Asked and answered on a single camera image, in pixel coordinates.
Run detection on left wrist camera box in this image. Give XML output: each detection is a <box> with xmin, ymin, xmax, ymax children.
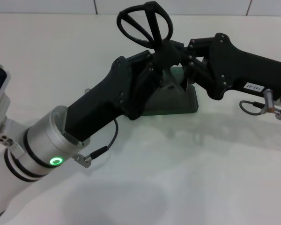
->
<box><xmin>0</xmin><ymin>62</ymin><xmax>12</xmax><ymax>135</ymax></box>

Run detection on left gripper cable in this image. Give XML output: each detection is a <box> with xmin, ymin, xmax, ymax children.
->
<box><xmin>74</xmin><ymin>118</ymin><xmax>119</xmax><ymax>168</ymax></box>

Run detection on black glasses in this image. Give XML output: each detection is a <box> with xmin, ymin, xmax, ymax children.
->
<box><xmin>116</xmin><ymin>1</ymin><xmax>179</xmax><ymax>51</ymax></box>

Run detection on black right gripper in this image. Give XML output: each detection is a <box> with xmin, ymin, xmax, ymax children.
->
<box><xmin>168</xmin><ymin>33</ymin><xmax>281</xmax><ymax>101</ymax></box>

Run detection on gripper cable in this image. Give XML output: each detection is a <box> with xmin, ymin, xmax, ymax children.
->
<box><xmin>239</xmin><ymin>100</ymin><xmax>281</xmax><ymax>120</ymax></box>
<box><xmin>74</xmin><ymin>118</ymin><xmax>119</xmax><ymax>168</ymax></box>

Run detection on green glasses case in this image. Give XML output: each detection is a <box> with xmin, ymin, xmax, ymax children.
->
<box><xmin>140</xmin><ymin>65</ymin><xmax>199</xmax><ymax>116</ymax></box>

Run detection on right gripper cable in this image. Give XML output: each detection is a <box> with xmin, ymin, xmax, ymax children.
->
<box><xmin>239</xmin><ymin>100</ymin><xmax>281</xmax><ymax>120</ymax></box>

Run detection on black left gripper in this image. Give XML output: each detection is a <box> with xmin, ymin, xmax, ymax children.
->
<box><xmin>64</xmin><ymin>50</ymin><xmax>179</xmax><ymax>142</ymax></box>

